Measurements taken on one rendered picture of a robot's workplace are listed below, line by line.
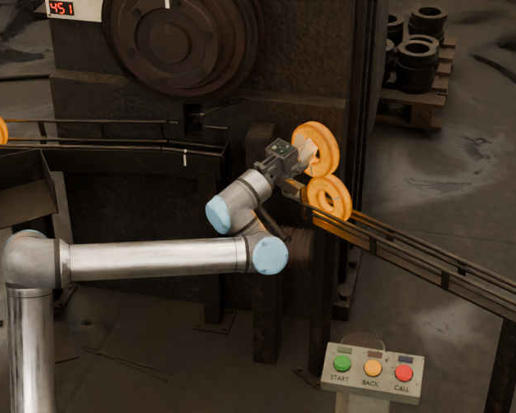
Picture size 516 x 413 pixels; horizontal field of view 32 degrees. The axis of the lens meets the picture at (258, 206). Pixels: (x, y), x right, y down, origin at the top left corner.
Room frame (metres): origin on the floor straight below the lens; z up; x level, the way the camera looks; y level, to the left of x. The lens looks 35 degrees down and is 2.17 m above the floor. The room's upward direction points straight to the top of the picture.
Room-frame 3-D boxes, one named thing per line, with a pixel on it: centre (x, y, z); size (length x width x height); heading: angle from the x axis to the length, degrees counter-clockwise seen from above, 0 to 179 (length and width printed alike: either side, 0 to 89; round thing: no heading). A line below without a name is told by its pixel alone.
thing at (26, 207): (2.26, 0.76, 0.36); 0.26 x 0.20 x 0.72; 112
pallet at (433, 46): (4.30, -0.41, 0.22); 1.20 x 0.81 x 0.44; 75
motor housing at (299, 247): (2.23, -0.07, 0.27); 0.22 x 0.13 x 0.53; 77
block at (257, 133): (2.39, -0.01, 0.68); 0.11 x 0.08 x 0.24; 167
